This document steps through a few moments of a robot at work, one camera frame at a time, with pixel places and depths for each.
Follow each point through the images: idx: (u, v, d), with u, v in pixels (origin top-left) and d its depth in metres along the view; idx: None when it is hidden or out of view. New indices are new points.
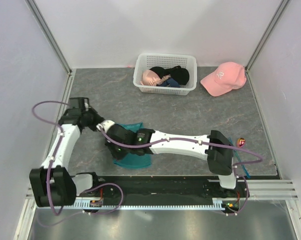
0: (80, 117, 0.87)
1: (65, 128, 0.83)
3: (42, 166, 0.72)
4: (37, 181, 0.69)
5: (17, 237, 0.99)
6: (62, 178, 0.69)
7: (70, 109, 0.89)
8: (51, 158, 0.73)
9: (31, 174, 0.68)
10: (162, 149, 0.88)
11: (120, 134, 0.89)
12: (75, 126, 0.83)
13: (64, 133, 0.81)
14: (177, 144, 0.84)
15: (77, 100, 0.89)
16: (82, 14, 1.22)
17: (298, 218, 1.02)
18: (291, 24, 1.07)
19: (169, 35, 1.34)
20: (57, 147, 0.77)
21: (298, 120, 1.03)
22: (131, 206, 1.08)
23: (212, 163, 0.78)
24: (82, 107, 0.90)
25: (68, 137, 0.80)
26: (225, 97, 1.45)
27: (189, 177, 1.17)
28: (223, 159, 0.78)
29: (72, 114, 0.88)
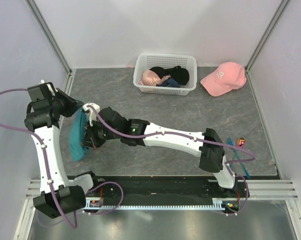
0: (52, 108, 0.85)
1: (40, 129, 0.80)
3: (42, 191, 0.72)
4: (45, 205, 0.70)
5: (17, 237, 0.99)
6: (68, 194, 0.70)
7: (36, 102, 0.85)
8: (49, 181, 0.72)
9: (35, 204, 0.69)
10: (156, 142, 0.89)
11: (115, 122, 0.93)
12: (52, 127, 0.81)
13: (45, 144, 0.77)
14: (171, 139, 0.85)
15: (38, 90, 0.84)
16: (82, 14, 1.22)
17: (297, 218, 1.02)
18: (291, 24, 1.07)
19: (169, 35, 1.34)
20: (47, 163, 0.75)
21: (298, 121, 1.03)
22: (131, 206, 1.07)
23: (204, 160, 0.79)
24: (47, 97, 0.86)
25: (52, 146, 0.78)
26: (225, 97, 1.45)
27: (189, 177, 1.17)
28: (216, 158, 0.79)
29: (39, 106, 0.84)
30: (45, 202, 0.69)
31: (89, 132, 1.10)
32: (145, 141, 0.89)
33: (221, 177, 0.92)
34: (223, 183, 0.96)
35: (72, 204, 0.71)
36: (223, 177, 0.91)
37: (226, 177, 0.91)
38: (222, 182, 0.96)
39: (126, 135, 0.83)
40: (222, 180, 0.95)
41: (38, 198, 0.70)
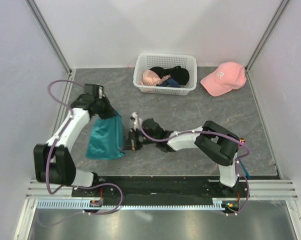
0: (92, 104, 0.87)
1: (75, 111, 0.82)
3: (46, 142, 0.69)
4: (40, 157, 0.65)
5: (17, 237, 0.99)
6: (64, 154, 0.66)
7: (84, 94, 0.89)
8: (56, 137, 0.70)
9: (34, 148, 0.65)
10: (177, 145, 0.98)
11: (156, 131, 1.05)
12: (85, 112, 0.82)
13: (73, 116, 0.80)
14: (180, 138, 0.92)
15: (91, 87, 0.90)
16: (82, 14, 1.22)
17: (297, 218, 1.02)
18: (291, 24, 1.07)
19: (169, 35, 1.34)
20: (64, 128, 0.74)
21: (298, 121, 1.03)
22: (131, 206, 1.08)
23: (203, 150, 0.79)
24: (95, 94, 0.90)
25: (77, 119, 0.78)
26: (225, 97, 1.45)
27: (189, 177, 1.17)
28: (212, 146, 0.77)
29: (86, 99, 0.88)
30: (40, 151, 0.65)
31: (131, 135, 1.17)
32: (171, 145, 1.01)
33: (224, 173, 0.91)
34: (225, 180, 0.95)
35: (64, 169, 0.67)
36: (228, 174, 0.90)
37: (231, 175, 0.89)
38: (225, 180, 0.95)
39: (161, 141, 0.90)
40: (224, 177, 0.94)
41: (39, 147, 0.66)
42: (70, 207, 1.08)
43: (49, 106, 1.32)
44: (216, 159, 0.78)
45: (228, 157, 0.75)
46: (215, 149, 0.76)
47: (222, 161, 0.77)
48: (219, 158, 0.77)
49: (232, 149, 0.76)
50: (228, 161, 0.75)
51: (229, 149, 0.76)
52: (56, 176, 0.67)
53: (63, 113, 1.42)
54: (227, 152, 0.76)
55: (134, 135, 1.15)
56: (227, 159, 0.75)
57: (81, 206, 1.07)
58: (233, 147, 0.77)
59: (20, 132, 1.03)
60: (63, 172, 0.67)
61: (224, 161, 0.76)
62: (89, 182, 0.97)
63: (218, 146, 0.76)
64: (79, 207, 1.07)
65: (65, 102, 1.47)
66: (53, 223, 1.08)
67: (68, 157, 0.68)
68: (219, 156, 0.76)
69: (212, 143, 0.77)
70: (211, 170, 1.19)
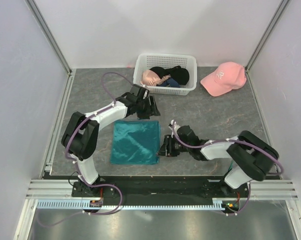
0: (133, 104, 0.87)
1: (118, 104, 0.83)
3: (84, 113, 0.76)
4: (74, 122, 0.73)
5: (17, 237, 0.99)
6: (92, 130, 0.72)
7: (130, 93, 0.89)
8: (94, 113, 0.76)
9: (76, 112, 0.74)
10: (213, 154, 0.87)
11: (191, 137, 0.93)
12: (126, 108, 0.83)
13: (114, 106, 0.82)
14: (216, 146, 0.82)
15: (139, 88, 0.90)
16: (82, 14, 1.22)
17: (297, 218, 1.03)
18: (291, 23, 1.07)
19: (169, 35, 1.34)
20: (103, 110, 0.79)
21: (298, 121, 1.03)
22: (131, 206, 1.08)
23: (234, 159, 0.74)
24: (140, 96, 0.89)
25: (115, 111, 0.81)
26: (225, 97, 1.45)
27: (188, 177, 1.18)
28: (246, 157, 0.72)
29: (129, 98, 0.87)
30: (77, 118, 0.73)
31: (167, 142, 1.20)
32: (204, 154, 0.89)
33: (237, 177, 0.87)
34: (230, 180, 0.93)
35: (84, 141, 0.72)
36: (240, 178, 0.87)
37: (242, 180, 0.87)
38: (230, 180, 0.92)
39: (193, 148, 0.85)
40: (232, 179, 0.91)
41: (78, 113, 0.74)
42: (69, 207, 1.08)
43: (48, 106, 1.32)
44: (248, 170, 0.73)
45: (261, 172, 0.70)
46: (248, 161, 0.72)
47: (254, 175, 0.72)
48: (251, 171, 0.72)
49: (268, 164, 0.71)
50: (261, 176, 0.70)
51: (264, 163, 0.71)
52: (75, 146, 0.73)
53: (63, 114, 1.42)
54: (262, 166, 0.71)
55: (170, 143, 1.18)
56: (261, 173, 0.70)
57: (81, 206, 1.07)
58: (270, 162, 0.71)
59: (19, 131, 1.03)
60: (83, 144, 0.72)
61: (256, 175, 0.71)
62: (91, 178, 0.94)
63: (253, 158, 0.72)
64: (79, 207, 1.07)
65: (64, 102, 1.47)
66: (53, 223, 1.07)
67: (95, 133, 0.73)
68: (252, 169, 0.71)
69: (247, 155, 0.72)
70: (211, 170, 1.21)
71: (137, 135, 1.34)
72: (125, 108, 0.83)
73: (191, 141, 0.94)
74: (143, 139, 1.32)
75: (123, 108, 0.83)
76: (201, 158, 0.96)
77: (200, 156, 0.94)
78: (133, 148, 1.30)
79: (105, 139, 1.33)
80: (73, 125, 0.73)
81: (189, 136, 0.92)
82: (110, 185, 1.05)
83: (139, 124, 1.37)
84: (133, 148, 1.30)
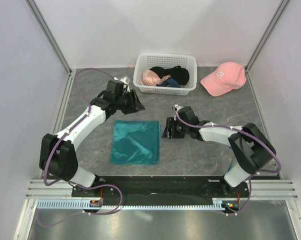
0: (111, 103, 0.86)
1: (92, 110, 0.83)
3: (57, 134, 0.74)
4: (46, 146, 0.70)
5: (17, 237, 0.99)
6: (66, 151, 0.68)
7: (107, 91, 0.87)
8: (67, 132, 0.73)
9: (44, 137, 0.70)
10: (210, 137, 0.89)
11: (189, 115, 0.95)
12: (102, 113, 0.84)
13: (89, 114, 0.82)
14: (216, 131, 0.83)
15: (114, 85, 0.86)
16: (82, 14, 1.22)
17: (297, 218, 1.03)
18: (291, 24, 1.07)
19: (169, 35, 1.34)
20: (77, 122, 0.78)
21: (298, 121, 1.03)
22: (131, 206, 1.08)
23: (233, 147, 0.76)
24: (117, 93, 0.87)
25: (91, 120, 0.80)
26: (225, 97, 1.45)
27: (189, 178, 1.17)
28: (245, 148, 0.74)
29: (106, 97, 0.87)
30: (47, 142, 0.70)
31: (170, 125, 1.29)
32: (202, 135, 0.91)
33: (236, 174, 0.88)
34: (230, 179, 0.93)
35: (61, 163, 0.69)
36: (240, 176, 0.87)
37: (241, 177, 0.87)
38: (230, 179, 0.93)
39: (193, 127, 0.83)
40: (232, 177, 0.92)
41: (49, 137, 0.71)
42: (69, 207, 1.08)
43: (48, 105, 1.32)
44: (243, 161, 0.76)
45: (255, 165, 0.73)
46: (245, 152, 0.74)
47: (247, 166, 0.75)
48: (245, 162, 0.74)
49: (263, 159, 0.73)
50: (254, 169, 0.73)
51: (261, 157, 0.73)
52: (54, 169, 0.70)
53: (63, 114, 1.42)
54: (258, 160, 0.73)
55: (173, 125, 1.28)
56: (254, 166, 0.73)
57: (81, 206, 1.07)
58: (266, 157, 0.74)
59: (19, 131, 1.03)
60: (61, 167, 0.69)
61: (250, 167, 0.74)
62: (88, 182, 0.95)
63: (251, 151, 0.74)
64: (79, 207, 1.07)
65: (64, 102, 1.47)
66: (53, 223, 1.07)
67: (70, 153, 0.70)
68: (248, 161, 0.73)
69: (246, 146, 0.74)
70: (211, 170, 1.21)
71: (137, 135, 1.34)
72: (101, 113, 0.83)
73: (189, 119, 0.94)
74: (143, 139, 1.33)
75: (99, 113, 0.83)
76: (197, 137, 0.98)
77: (196, 135, 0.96)
78: (133, 148, 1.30)
79: (105, 139, 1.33)
80: (46, 149, 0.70)
81: (186, 114, 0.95)
82: (110, 185, 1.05)
83: (138, 124, 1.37)
84: (133, 148, 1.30)
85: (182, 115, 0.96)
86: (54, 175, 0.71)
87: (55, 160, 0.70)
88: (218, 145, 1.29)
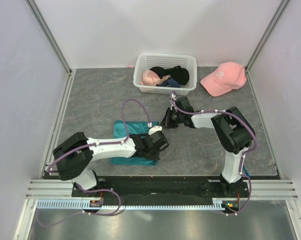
0: (145, 148, 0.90)
1: (128, 141, 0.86)
3: (87, 138, 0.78)
4: (72, 142, 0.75)
5: (17, 237, 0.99)
6: (82, 159, 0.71)
7: (149, 137, 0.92)
8: (96, 143, 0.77)
9: (79, 132, 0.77)
10: (201, 123, 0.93)
11: (184, 104, 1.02)
12: (132, 150, 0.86)
13: (123, 143, 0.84)
14: (205, 116, 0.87)
15: (160, 137, 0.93)
16: (82, 14, 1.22)
17: (298, 218, 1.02)
18: (291, 24, 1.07)
19: (170, 35, 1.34)
20: (109, 143, 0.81)
21: (298, 121, 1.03)
22: (131, 206, 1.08)
23: (215, 127, 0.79)
24: (156, 144, 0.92)
25: (121, 148, 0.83)
26: (225, 97, 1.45)
27: (189, 178, 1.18)
28: (225, 127, 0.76)
29: (145, 141, 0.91)
30: (77, 139, 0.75)
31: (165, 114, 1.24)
32: (193, 122, 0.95)
33: (228, 165, 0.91)
34: (226, 175, 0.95)
35: (68, 164, 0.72)
36: (231, 166, 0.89)
37: (232, 169, 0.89)
38: (226, 174, 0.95)
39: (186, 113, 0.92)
40: (227, 171, 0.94)
41: (82, 134, 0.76)
42: (70, 207, 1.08)
43: (48, 105, 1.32)
44: (224, 140, 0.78)
45: (234, 143, 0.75)
46: (227, 132, 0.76)
47: (227, 145, 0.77)
48: (226, 141, 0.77)
49: (243, 139, 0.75)
50: (233, 148, 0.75)
51: (240, 136, 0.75)
52: (60, 164, 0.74)
53: (63, 114, 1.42)
54: (237, 138, 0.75)
55: (168, 114, 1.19)
56: (233, 144, 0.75)
57: (81, 206, 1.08)
58: (246, 137, 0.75)
59: (19, 132, 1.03)
60: (66, 167, 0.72)
61: (229, 145, 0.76)
62: (88, 184, 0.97)
63: (231, 130, 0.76)
64: (79, 207, 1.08)
65: (64, 102, 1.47)
66: (53, 223, 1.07)
67: (82, 163, 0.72)
68: (227, 139, 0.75)
69: (227, 126, 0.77)
70: (211, 170, 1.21)
71: None
72: (132, 151, 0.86)
73: (184, 108, 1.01)
74: None
75: (131, 150, 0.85)
76: (189, 125, 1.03)
77: (189, 123, 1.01)
78: None
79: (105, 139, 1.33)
80: (71, 143, 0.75)
81: (182, 103, 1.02)
82: (108, 190, 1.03)
83: (139, 124, 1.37)
84: None
85: (178, 104, 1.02)
86: (57, 169, 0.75)
87: (67, 158, 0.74)
88: (218, 145, 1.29)
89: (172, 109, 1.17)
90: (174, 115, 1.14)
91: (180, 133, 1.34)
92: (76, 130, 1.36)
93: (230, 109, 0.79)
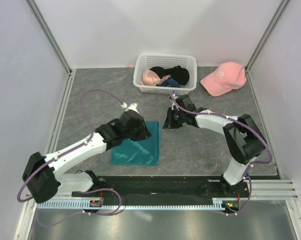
0: (118, 137, 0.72)
1: (94, 138, 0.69)
3: (43, 156, 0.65)
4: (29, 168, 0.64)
5: (17, 237, 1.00)
6: (45, 179, 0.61)
7: (119, 122, 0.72)
8: (54, 157, 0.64)
9: (31, 154, 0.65)
10: (205, 124, 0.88)
11: (186, 102, 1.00)
12: (102, 145, 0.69)
13: (87, 143, 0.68)
14: (211, 119, 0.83)
15: (130, 120, 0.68)
16: (83, 14, 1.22)
17: (297, 218, 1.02)
18: (291, 24, 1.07)
19: (170, 35, 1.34)
20: (69, 150, 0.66)
21: (298, 121, 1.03)
22: (131, 206, 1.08)
23: (226, 137, 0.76)
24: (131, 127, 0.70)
25: (87, 150, 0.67)
26: (225, 97, 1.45)
27: (189, 177, 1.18)
28: (238, 138, 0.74)
29: (117, 128, 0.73)
30: (32, 162, 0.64)
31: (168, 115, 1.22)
32: (197, 121, 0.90)
33: (233, 169, 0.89)
34: (228, 176, 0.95)
35: (36, 191, 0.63)
36: (236, 170, 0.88)
37: (238, 172, 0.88)
38: (228, 176, 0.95)
39: (188, 112, 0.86)
40: (230, 173, 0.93)
41: (35, 156, 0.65)
42: (69, 207, 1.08)
43: (48, 105, 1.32)
44: (234, 150, 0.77)
45: (246, 155, 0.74)
46: (240, 143, 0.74)
47: (238, 155, 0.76)
48: (237, 152, 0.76)
49: (254, 149, 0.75)
50: (244, 159, 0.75)
51: (252, 147, 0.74)
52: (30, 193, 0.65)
53: (63, 114, 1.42)
54: (249, 150, 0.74)
55: (170, 114, 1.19)
56: (245, 156, 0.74)
57: (81, 206, 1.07)
58: (257, 147, 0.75)
59: (19, 132, 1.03)
60: (35, 194, 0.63)
61: (240, 156, 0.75)
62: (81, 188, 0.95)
63: (243, 141, 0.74)
64: (79, 207, 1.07)
65: (64, 102, 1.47)
66: (53, 223, 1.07)
67: (48, 183, 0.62)
68: (240, 150, 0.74)
69: (239, 137, 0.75)
70: (211, 170, 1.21)
71: None
72: (102, 145, 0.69)
73: (186, 106, 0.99)
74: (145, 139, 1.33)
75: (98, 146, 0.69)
76: (192, 123, 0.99)
77: (192, 121, 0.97)
78: (133, 149, 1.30)
79: None
80: (29, 169, 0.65)
81: (183, 101, 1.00)
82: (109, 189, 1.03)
83: None
84: (134, 150, 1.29)
85: (179, 102, 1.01)
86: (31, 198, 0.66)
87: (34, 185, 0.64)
88: (218, 145, 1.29)
89: (174, 109, 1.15)
90: (176, 116, 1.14)
91: (180, 133, 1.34)
92: (76, 130, 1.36)
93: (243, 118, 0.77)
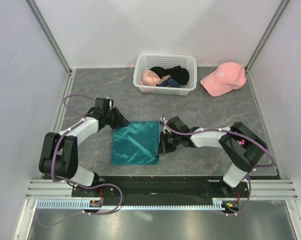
0: (102, 115, 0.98)
1: (87, 118, 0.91)
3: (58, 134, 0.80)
4: (49, 145, 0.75)
5: (17, 237, 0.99)
6: (71, 143, 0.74)
7: (96, 107, 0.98)
8: (69, 130, 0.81)
9: (47, 135, 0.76)
10: (202, 143, 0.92)
11: (178, 124, 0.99)
12: (96, 120, 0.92)
13: (85, 120, 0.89)
14: (206, 135, 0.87)
15: (102, 101, 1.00)
16: (82, 14, 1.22)
17: (297, 218, 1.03)
18: (291, 24, 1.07)
19: (170, 35, 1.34)
20: (76, 126, 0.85)
21: (298, 121, 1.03)
22: (131, 206, 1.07)
23: (225, 149, 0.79)
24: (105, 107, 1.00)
25: (87, 124, 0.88)
26: (225, 97, 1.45)
27: (189, 177, 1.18)
28: (238, 148, 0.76)
29: (96, 112, 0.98)
30: (52, 138, 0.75)
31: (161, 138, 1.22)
32: (193, 141, 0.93)
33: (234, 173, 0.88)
34: (229, 179, 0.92)
35: (64, 159, 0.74)
36: (237, 174, 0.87)
37: (239, 176, 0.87)
38: (230, 180, 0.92)
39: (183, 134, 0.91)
40: (231, 177, 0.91)
41: (52, 134, 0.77)
42: (70, 207, 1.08)
43: (48, 105, 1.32)
44: (237, 160, 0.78)
45: (250, 163, 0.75)
46: (240, 152, 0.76)
47: (242, 165, 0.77)
48: (240, 162, 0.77)
49: (256, 155, 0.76)
50: (249, 167, 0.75)
51: (254, 154, 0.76)
52: (57, 168, 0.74)
53: (63, 113, 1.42)
54: (251, 157, 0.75)
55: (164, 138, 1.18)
56: (250, 164, 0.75)
57: (81, 206, 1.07)
58: (259, 153, 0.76)
59: (19, 132, 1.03)
60: (65, 162, 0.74)
61: (245, 165, 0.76)
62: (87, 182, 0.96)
63: (244, 150, 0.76)
64: (79, 207, 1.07)
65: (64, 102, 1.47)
66: (53, 222, 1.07)
67: (73, 149, 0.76)
68: (242, 159, 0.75)
69: (238, 146, 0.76)
70: (211, 170, 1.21)
71: (137, 135, 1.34)
72: (95, 120, 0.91)
73: (178, 128, 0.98)
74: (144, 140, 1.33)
75: (94, 121, 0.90)
76: (189, 144, 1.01)
77: (188, 142, 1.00)
78: (133, 149, 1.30)
79: (105, 139, 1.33)
80: (49, 147, 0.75)
81: (175, 124, 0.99)
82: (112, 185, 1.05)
83: (138, 124, 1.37)
84: (134, 150, 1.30)
85: (171, 126, 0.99)
86: (58, 174, 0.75)
87: (58, 158, 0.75)
88: None
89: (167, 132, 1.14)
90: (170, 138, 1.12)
91: None
92: None
93: (236, 127, 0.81)
